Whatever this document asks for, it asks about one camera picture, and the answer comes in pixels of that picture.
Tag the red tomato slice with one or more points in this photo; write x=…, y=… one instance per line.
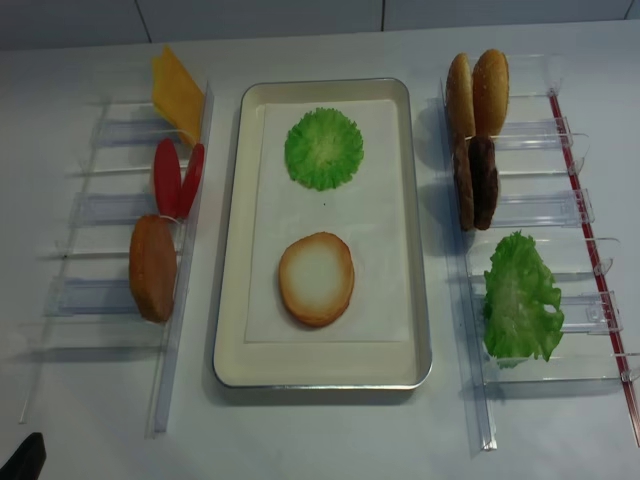
x=191, y=180
x=166, y=178

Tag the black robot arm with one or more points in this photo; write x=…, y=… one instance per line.
x=27, y=461

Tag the round green lettuce piece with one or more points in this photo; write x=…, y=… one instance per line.
x=324, y=149

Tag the brown meat patty left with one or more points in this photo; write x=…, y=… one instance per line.
x=463, y=179

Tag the dark meat patty right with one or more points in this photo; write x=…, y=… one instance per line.
x=484, y=175

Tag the large green lettuce leaf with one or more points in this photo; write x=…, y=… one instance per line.
x=522, y=305

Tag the yellow cheese slice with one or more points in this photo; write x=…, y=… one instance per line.
x=176, y=96

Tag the bottom bun slice on tray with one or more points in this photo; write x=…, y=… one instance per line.
x=316, y=279

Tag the white paper liner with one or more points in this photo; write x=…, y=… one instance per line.
x=367, y=213

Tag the metal baking tray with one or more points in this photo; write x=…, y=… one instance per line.
x=353, y=365

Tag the brown bun in left rack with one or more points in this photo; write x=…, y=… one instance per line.
x=152, y=268

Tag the sesame bun half left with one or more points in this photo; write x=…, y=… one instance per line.
x=459, y=98

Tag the clear acrylic right rack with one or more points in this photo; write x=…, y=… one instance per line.
x=539, y=159

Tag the clear acrylic rack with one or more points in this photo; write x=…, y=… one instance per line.
x=89, y=312
x=539, y=159

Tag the golden bun half right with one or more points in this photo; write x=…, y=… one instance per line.
x=490, y=79

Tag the clear acrylic left rack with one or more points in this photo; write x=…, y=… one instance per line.
x=89, y=312

